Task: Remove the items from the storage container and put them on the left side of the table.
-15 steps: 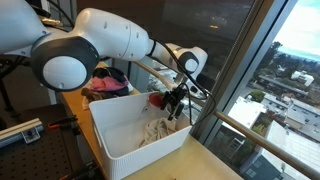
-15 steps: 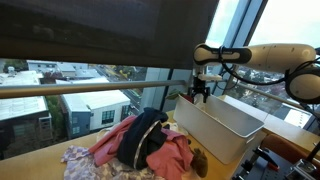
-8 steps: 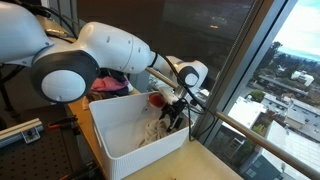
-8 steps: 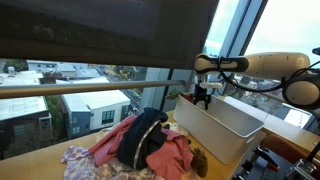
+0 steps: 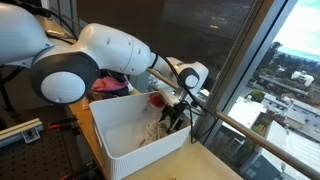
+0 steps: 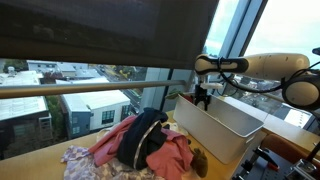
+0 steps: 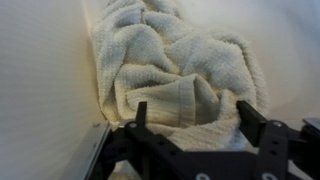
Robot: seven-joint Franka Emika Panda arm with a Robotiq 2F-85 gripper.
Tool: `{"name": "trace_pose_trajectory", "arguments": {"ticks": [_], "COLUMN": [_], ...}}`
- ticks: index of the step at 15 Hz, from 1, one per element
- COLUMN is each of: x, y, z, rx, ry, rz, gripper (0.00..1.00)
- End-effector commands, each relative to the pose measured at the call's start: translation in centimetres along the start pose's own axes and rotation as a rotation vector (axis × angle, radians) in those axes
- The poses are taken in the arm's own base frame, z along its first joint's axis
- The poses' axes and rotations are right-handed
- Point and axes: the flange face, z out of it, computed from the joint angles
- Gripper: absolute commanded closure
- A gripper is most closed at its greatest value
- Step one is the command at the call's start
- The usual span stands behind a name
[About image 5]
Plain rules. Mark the cream terry towel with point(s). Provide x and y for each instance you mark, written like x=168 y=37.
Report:
x=155 y=131

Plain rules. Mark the white plastic storage container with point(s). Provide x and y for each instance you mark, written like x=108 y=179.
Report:
x=143 y=160

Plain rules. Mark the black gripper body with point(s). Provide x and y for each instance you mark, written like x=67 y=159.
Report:
x=175 y=108

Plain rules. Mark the metal window handrail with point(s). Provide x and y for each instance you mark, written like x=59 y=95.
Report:
x=266 y=144

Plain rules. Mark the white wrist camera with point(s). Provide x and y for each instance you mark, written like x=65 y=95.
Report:
x=170 y=96

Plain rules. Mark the aluminium extrusion rail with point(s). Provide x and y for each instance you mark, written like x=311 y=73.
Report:
x=13 y=133

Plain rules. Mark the black perforated breadboard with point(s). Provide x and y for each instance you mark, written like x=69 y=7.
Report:
x=40 y=160

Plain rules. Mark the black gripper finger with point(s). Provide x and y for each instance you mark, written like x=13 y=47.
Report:
x=176 y=125
x=165 y=115

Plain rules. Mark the red black clamp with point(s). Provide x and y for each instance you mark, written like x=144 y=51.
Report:
x=65 y=121

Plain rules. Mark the black stand leg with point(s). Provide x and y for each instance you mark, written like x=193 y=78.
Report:
x=4 y=90

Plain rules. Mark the magenta pink cloth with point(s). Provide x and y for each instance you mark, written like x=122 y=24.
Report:
x=110 y=83

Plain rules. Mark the grey window frame post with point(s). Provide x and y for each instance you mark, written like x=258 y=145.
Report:
x=235 y=66

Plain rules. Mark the red round toy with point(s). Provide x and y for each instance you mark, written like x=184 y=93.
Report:
x=156 y=100

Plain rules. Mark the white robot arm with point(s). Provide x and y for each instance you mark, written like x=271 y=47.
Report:
x=110 y=50

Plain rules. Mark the dark roller blind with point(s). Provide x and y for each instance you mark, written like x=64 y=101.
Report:
x=186 y=26

